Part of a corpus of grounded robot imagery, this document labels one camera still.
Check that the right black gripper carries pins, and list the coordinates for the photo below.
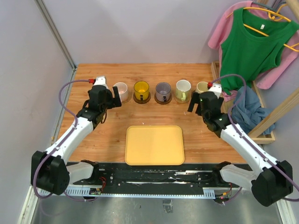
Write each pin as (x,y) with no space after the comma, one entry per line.
(195,96)

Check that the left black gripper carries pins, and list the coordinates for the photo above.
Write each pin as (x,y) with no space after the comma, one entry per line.
(117,101)

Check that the woven coaster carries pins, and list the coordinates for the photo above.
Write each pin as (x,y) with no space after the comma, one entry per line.
(183,98)
(127,99)

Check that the pink ceramic mug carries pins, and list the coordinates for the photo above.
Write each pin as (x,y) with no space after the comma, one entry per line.
(123,91)

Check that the cream ceramic mug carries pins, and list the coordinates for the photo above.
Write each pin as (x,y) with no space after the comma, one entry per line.
(201,87)

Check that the yellow glass mug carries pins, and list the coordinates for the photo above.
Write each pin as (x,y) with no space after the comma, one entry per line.
(141,89)

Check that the white mug yellow handle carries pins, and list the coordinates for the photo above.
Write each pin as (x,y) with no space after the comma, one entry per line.
(183,86)

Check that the dark brown coaster back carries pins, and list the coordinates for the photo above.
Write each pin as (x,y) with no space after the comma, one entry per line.
(141,101)

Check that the purple ceramic mug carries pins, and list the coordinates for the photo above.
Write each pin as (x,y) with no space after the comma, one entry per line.
(163,91)

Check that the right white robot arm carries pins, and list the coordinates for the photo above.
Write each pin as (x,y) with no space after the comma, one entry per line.
(269,180)

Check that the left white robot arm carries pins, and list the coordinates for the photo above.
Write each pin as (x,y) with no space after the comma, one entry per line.
(49,169)

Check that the blue crumpled cloth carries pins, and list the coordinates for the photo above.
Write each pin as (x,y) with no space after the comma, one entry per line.
(248,113)

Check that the yellow plastic tray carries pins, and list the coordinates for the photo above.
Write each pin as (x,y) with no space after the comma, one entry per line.
(154,146)

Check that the green tank top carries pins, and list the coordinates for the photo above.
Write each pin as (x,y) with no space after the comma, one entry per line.
(248,54)

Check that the aluminium corner profile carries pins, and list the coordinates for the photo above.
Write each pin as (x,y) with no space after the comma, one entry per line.
(47,17)

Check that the yellow clothes hanger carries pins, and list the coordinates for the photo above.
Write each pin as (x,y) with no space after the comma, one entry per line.
(265,22)

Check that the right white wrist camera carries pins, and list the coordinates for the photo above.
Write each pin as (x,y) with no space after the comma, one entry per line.
(216,89)

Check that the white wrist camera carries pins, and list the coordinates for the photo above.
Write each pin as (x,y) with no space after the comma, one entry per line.
(216,89)
(101,80)

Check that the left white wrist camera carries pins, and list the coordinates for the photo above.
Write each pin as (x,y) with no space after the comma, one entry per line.
(101,80)

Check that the wooden rack frame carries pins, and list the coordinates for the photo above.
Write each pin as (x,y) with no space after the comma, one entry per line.
(270,138)

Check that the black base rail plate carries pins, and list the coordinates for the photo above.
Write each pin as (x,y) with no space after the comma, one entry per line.
(181,180)

